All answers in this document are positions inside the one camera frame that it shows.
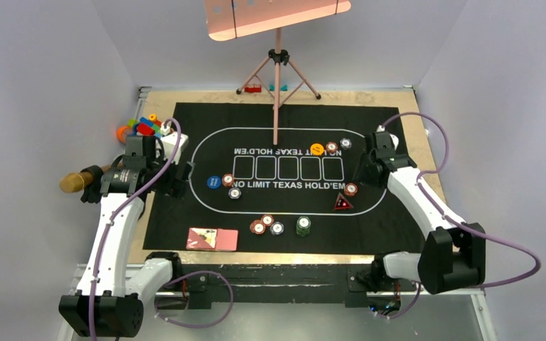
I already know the black poker table mat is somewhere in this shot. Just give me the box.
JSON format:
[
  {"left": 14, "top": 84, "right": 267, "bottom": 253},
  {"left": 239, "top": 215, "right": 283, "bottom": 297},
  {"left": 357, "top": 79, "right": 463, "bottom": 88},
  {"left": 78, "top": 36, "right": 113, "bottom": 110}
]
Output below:
[{"left": 144, "top": 103, "right": 424, "bottom": 255}]

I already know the red poker chip stack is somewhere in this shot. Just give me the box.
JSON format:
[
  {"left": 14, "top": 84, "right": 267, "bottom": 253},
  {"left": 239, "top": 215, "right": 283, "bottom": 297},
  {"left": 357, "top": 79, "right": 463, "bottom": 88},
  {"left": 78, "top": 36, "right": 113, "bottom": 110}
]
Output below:
[{"left": 250, "top": 220, "right": 267, "bottom": 235}]

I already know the playing card deck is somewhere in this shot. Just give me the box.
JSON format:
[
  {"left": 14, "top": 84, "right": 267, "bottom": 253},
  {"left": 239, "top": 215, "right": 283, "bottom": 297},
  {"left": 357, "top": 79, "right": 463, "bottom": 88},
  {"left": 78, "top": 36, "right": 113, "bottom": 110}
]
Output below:
[{"left": 186, "top": 227, "right": 239, "bottom": 252}]

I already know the pink music stand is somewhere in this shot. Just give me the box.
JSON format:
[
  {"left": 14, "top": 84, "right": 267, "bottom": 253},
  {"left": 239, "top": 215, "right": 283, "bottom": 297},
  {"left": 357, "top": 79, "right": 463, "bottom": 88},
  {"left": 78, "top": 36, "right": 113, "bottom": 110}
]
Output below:
[{"left": 203, "top": 0, "right": 352, "bottom": 146}]

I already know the yellow big blind button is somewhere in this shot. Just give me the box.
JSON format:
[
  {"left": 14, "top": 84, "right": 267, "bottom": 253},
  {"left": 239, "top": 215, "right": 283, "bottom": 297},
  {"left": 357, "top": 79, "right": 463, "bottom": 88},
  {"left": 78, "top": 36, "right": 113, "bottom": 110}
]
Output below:
[{"left": 309, "top": 143, "right": 326, "bottom": 156}]

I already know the single red poker chip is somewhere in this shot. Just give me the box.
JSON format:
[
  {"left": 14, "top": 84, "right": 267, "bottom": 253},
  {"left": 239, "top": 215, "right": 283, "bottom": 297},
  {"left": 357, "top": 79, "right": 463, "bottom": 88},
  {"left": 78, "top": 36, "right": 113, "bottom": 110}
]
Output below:
[{"left": 221, "top": 173, "right": 235, "bottom": 188}]

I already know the black red all-in triangle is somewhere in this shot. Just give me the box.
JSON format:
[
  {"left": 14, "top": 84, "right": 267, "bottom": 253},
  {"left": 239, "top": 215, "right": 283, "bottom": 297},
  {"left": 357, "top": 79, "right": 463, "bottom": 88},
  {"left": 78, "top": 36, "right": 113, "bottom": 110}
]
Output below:
[{"left": 334, "top": 193, "right": 353, "bottom": 211}]

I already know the orange tape roll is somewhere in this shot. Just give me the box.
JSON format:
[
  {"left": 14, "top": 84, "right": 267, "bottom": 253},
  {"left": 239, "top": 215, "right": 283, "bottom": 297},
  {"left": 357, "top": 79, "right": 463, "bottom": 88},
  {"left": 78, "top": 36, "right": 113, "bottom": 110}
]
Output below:
[{"left": 116, "top": 126, "right": 134, "bottom": 144}]

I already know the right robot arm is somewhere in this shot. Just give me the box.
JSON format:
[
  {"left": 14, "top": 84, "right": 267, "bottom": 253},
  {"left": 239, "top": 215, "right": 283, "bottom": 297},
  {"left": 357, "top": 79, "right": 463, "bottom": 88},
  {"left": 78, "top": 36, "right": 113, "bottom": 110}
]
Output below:
[{"left": 356, "top": 130, "right": 486, "bottom": 294}]

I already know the red toy block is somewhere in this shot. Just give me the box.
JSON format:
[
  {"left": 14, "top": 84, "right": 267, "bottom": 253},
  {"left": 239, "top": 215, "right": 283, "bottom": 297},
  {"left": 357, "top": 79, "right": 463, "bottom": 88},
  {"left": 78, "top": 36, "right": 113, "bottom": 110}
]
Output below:
[{"left": 244, "top": 83, "right": 262, "bottom": 93}]

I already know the colourful toy block stack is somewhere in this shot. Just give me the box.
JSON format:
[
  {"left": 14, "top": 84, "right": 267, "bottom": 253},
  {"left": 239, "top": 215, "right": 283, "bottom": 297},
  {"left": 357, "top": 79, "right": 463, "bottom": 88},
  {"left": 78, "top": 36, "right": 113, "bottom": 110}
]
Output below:
[{"left": 127, "top": 114, "right": 170, "bottom": 137}]

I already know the blue small blind button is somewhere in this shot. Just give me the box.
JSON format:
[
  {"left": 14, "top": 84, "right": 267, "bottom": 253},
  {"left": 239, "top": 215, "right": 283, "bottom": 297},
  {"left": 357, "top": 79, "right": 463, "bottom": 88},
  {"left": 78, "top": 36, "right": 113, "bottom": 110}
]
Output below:
[{"left": 206, "top": 175, "right": 222, "bottom": 190}]

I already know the blue poker chip stack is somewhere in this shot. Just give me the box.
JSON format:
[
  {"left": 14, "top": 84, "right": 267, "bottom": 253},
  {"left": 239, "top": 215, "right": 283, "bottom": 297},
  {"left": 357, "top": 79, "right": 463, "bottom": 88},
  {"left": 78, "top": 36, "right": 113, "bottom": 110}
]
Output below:
[{"left": 269, "top": 222, "right": 284, "bottom": 235}]

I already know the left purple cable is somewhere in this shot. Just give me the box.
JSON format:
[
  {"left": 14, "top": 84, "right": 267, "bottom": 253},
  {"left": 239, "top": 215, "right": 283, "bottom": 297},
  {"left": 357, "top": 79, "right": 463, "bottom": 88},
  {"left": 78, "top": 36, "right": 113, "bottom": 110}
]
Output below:
[{"left": 87, "top": 117, "right": 234, "bottom": 341}]

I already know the gold microphone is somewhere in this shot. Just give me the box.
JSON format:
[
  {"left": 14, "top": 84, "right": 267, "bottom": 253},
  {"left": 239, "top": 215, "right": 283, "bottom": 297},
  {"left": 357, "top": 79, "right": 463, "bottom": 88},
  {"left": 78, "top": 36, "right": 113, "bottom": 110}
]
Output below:
[{"left": 59, "top": 165, "right": 110, "bottom": 193}]

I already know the teal toy block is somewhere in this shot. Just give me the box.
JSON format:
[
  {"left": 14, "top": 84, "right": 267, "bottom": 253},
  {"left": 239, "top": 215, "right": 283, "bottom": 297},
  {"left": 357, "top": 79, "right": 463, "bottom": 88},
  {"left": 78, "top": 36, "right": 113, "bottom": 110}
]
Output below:
[{"left": 269, "top": 83, "right": 288, "bottom": 92}]

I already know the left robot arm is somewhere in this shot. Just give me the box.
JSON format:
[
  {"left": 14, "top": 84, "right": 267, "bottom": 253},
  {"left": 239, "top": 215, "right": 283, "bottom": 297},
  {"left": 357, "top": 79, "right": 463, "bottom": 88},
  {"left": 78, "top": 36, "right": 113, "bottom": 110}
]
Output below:
[{"left": 58, "top": 132, "right": 193, "bottom": 340}]

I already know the aluminium rail frame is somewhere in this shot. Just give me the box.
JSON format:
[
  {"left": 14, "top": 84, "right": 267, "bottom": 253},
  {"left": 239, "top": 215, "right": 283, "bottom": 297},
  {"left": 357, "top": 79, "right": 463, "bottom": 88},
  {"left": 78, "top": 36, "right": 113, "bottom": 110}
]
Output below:
[{"left": 56, "top": 85, "right": 498, "bottom": 341}]

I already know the green poker chip stack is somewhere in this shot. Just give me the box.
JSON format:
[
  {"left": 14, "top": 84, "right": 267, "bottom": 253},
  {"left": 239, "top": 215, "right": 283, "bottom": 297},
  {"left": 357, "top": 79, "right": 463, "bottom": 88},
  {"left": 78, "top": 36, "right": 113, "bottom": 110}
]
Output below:
[{"left": 296, "top": 216, "right": 311, "bottom": 237}]

